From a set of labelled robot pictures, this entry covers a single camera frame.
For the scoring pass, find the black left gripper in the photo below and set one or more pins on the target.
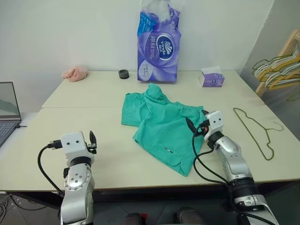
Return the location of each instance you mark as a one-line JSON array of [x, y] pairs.
[[92, 148]]

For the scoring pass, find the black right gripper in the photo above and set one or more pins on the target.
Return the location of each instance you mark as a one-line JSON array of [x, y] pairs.
[[203, 128]]

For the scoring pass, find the green cloth shorts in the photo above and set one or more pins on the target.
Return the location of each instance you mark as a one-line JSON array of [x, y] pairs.
[[159, 131]]

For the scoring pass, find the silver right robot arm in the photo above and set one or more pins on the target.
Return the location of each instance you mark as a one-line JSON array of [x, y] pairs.
[[234, 161]]

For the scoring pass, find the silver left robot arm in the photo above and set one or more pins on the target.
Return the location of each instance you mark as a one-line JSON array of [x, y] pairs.
[[76, 185]]

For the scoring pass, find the purple tissue box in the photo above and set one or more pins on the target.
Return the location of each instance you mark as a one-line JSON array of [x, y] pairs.
[[212, 78]]

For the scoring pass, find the pink cloth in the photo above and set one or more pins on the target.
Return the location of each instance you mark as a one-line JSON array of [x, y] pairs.
[[75, 74]]

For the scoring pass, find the black tape roll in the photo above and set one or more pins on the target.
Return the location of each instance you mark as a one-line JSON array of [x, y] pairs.
[[123, 74]]

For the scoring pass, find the black laptop plug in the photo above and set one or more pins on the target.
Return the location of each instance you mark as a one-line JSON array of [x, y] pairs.
[[20, 126]]

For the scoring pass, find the purple tissue roll pack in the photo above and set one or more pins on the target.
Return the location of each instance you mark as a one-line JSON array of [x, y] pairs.
[[159, 51]]

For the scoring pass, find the grey laptop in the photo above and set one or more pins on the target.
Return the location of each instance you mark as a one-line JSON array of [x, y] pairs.
[[8, 110]]

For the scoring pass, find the dark rounded shape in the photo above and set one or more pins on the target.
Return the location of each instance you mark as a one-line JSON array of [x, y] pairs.
[[188, 216], [134, 219]]

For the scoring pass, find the wooden clothes rack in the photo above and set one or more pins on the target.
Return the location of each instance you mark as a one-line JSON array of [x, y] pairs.
[[287, 44]]

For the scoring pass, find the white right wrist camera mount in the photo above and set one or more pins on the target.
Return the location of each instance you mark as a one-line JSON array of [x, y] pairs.
[[215, 122]]

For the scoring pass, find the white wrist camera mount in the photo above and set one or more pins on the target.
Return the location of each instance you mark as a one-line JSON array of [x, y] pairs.
[[215, 122], [73, 145]]

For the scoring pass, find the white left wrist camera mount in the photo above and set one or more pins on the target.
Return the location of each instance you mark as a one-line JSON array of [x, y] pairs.
[[73, 145]]

